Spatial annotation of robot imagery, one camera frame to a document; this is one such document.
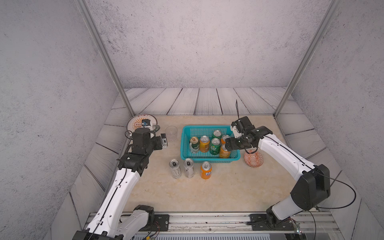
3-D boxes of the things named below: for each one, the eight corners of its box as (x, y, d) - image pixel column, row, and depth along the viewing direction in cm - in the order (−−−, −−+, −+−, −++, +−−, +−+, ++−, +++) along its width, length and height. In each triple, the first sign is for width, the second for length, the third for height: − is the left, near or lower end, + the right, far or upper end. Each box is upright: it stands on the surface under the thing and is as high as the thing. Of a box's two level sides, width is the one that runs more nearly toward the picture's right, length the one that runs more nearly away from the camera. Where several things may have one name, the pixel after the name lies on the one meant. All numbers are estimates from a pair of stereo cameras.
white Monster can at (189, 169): (185, 178, 90) (183, 167, 79) (185, 169, 93) (183, 157, 83) (194, 178, 90) (193, 167, 79) (194, 169, 93) (193, 157, 83)
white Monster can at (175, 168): (172, 179, 89) (168, 167, 79) (173, 170, 93) (169, 158, 82) (181, 179, 89) (178, 167, 79) (181, 170, 93) (179, 158, 82)
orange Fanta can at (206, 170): (200, 179, 89) (200, 171, 81) (200, 169, 93) (200, 161, 85) (211, 179, 89) (212, 171, 81) (210, 169, 93) (211, 161, 85)
